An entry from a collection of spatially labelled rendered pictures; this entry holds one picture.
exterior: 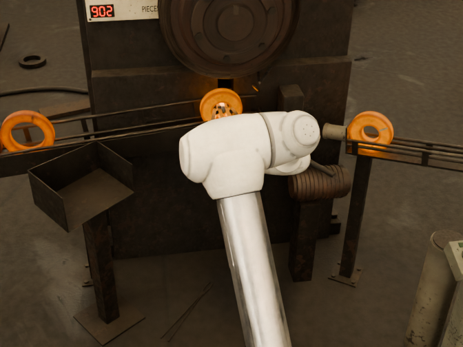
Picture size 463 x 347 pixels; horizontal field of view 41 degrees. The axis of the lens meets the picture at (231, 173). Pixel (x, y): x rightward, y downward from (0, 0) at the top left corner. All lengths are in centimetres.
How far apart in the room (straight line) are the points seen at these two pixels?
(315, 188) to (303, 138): 96
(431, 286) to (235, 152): 107
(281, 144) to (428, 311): 109
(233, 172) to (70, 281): 147
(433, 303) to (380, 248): 66
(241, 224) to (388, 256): 154
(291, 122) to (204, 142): 20
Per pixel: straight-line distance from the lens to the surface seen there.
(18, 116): 225
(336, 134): 227
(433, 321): 230
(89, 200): 208
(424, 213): 310
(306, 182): 228
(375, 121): 221
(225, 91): 220
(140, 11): 218
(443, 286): 218
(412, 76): 442
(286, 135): 134
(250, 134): 134
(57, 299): 261
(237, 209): 133
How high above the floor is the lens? 183
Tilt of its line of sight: 35 degrees down
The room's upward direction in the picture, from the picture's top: 1 degrees clockwise
